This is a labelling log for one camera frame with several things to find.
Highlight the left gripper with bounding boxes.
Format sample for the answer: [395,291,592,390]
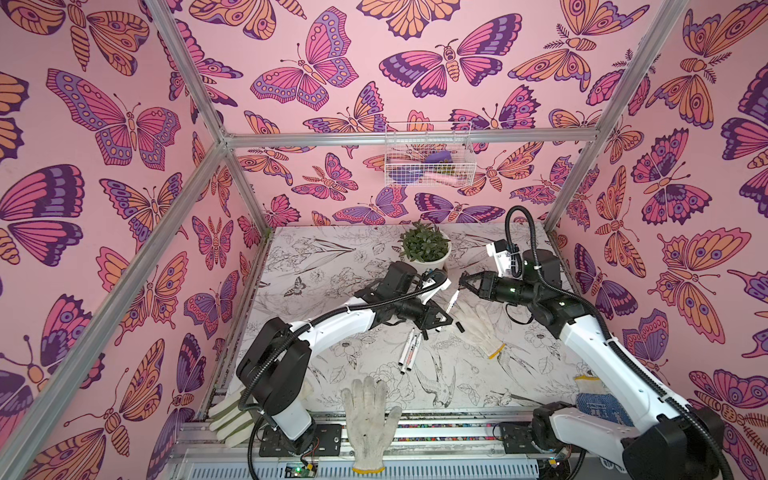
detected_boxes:
[389,297,454,334]

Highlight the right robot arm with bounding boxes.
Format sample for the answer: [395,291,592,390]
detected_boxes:
[459,250,734,479]

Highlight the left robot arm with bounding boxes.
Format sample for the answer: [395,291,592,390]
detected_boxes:
[236,261,453,455]

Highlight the white glove on table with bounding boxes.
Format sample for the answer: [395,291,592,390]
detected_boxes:
[452,300,505,359]

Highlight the white potted green plant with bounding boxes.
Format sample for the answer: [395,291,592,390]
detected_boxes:
[400,222,452,273]

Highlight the white glove front edge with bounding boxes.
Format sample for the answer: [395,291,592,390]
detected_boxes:
[341,376,402,475]

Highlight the blue dotted glove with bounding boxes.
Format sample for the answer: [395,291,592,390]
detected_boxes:
[574,376,633,427]

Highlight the small circuit board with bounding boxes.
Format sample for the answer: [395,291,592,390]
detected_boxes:
[283,462,318,479]

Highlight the striped glove left edge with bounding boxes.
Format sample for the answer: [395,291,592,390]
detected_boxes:
[208,386,255,448]

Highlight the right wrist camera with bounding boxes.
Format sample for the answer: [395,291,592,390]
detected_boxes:
[486,239,520,278]

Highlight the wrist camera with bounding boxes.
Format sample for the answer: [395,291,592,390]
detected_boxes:
[486,239,520,278]
[420,269,451,298]

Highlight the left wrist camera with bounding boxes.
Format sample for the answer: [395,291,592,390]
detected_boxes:
[420,269,451,298]

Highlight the white wire wall basket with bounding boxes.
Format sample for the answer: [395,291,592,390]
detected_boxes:
[382,129,477,189]

